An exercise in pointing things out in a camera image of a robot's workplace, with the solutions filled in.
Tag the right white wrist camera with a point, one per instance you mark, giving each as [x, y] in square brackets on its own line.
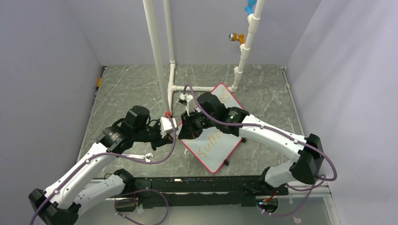
[188, 101]

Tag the blue pipe fitting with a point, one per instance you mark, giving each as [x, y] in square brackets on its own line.
[249, 7]

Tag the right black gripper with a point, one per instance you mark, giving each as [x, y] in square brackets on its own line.
[187, 131]

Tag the orange nozzle fitting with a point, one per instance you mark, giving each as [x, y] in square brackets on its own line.
[237, 37]

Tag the silver open-end wrench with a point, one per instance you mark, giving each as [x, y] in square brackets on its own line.
[147, 157]

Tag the orange wall clip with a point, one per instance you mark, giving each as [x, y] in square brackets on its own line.
[98, 82]

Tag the white PVC pipe frame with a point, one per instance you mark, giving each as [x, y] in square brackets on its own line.
[168, 88]

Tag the red-framed whiteboard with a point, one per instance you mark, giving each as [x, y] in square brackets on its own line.
[213, 147]

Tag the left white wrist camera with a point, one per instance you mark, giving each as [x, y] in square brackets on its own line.
[168, 124]

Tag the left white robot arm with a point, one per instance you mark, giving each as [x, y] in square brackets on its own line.
[66, 200]

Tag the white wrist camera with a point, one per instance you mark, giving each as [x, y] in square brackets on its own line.
[188, 101]
[168, 124]

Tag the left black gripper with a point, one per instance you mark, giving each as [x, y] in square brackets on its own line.
[160, 141]

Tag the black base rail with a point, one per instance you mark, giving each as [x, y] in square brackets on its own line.
[201, 191]

